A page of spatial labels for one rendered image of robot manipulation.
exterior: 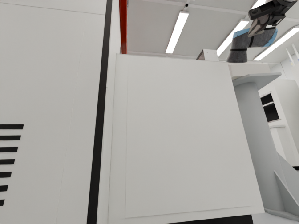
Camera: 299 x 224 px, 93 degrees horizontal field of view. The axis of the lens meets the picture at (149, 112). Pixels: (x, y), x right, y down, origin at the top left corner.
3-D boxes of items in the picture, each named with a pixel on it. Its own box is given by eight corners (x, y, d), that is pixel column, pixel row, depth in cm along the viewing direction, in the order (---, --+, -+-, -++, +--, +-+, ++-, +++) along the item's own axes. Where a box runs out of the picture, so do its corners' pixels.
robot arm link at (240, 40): (229, 49, 119) (232, 30, 113) (248, 48, 114) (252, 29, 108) (230, 49, 109) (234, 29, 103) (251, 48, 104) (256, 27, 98)
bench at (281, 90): (293, 171, 262) (262, 77, 325) (228, 167, 430) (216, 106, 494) (338, 169, 278) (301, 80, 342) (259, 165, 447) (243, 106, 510)
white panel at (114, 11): (105, 14, 53) (111, -49, 65) (118, 100, 129) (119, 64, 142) (114, 15, 53) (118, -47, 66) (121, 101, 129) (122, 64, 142)
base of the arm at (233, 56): (237, 60, 123) (240, 48, 119) (251, 62, 110) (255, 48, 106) (221, 61, 122) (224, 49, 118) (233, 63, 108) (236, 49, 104)
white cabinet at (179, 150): (105, 261, 45) (115, 53, 71) (119, 194, 135) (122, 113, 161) (275, 237, 55) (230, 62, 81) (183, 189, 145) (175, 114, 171)
